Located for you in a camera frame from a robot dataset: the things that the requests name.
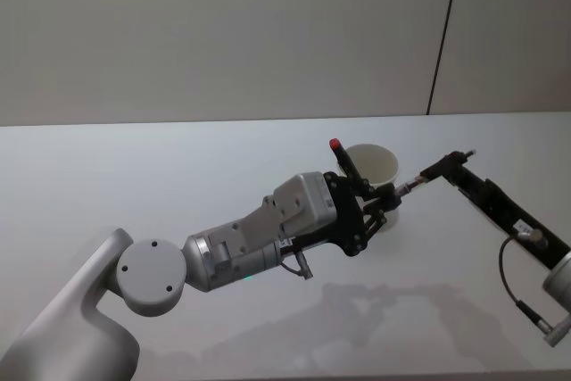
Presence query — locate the thin dark right wrist cable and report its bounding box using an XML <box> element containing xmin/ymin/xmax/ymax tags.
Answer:
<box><xmin>498</xmin><ymin>228</ymin><xmax>550</xmax><ymax>311</ymax></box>

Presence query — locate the thin black wall strip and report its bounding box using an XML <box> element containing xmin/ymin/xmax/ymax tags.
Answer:
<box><xmin>425</xmin><ymin>0</ymin><xmax>462</xmax><ymax>115</ymax></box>

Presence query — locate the thin dark left wrist cable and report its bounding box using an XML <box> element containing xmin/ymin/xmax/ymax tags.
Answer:
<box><xmin>279</xmin><ymin>250</ymin><xmax>316</xmax><ymax>280</ymax></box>

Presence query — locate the white paper cup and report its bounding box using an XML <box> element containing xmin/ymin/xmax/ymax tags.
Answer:
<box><xmin>344</xmin><ymin>143</ymin><xmax>401</xmax><ymax>233</ymax></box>

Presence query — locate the thin dark wrist cable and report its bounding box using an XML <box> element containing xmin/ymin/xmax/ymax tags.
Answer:
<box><xmin>279</xmin><ymin>250</ymin><xmax>316</xmax><ymax>280</ymax></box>
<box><xmin>498</xmin><ymin>228</ymin><xmax>550</xmax><ymax>311</ymax></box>

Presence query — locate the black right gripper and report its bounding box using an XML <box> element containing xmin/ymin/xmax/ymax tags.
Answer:
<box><xmin>447</xmin><ymin>151</ymin><xmax>571</xmax><ymax>271</ymax></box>

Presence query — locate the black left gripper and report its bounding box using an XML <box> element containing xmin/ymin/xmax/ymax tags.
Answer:
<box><xmin>277</xmin><ymin>170</ymin><xmax>401</xmax><ymax>259</ymax></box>

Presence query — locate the black pen with silver ends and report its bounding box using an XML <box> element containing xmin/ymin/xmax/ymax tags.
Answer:
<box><xmin>393</xmin><ymin>148</ymin><xmax>478</xmax><ymax>198</ymax></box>

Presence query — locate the black marker with red end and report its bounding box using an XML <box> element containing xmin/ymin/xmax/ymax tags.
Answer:
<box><xmin>328</xmin><ymin>137</ymin><xmax>374</xmax><ymax>197</ymax></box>

